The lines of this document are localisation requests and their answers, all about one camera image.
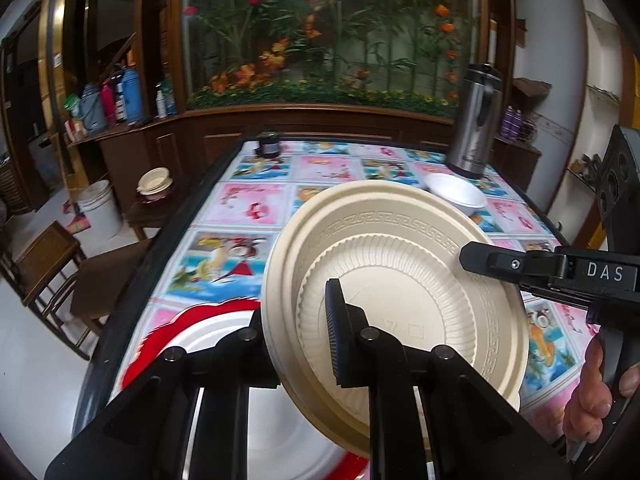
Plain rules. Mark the dark rimmed dining table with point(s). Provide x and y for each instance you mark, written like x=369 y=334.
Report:
x=150 y=245

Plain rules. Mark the black round container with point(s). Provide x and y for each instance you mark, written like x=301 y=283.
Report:
x=269 y=144

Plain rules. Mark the purple bottle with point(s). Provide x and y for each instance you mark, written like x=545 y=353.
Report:
x=518 y=125
x=507 y=124

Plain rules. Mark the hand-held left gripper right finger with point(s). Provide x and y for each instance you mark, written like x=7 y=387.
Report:
x=334 y=330

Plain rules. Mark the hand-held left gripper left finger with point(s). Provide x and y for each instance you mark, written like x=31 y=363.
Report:
x=250 y=355

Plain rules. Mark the white spray bottle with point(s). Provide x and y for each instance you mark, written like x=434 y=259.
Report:
x=161 y=104

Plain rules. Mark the large beige patterned plate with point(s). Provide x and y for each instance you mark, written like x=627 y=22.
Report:
x=400 y=240

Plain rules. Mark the blue thermos flask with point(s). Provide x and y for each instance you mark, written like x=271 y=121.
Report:
x=132 y=95

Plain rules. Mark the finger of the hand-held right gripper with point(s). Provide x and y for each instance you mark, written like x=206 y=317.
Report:
x=555 y=292
x=505 y=262

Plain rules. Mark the white bowl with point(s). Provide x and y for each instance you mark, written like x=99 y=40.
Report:
x=452 y=190

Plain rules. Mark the white plastic bucket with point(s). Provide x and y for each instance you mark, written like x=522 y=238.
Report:
x=100 y=215

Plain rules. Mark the red rimmed white plate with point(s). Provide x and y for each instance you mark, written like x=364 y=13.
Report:
x=210 y=322

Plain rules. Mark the wooden chair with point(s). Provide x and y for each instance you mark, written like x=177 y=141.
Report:
x=47 y=255

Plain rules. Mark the pink thermos flask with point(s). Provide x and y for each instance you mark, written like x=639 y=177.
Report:
x=107 y=102

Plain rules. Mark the colourful paper packet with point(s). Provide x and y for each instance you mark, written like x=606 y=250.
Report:
x=75 y=220

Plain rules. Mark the stainless steel thermos flask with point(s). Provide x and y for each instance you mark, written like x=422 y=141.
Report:
x=470 y=125

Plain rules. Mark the person's right hand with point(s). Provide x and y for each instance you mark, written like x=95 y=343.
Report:
x=585 y=400

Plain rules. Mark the flower garden wall panel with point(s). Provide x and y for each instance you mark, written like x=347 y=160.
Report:
x=325 y=35

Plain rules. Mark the small wooden stool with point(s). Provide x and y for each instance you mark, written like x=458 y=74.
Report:
x=142 y=216

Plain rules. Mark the colourful printed tablecloth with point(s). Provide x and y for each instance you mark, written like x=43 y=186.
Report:
x=240 y=200

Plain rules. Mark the stacked bowls on stool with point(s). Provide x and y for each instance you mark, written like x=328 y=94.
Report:
x=154 y=180

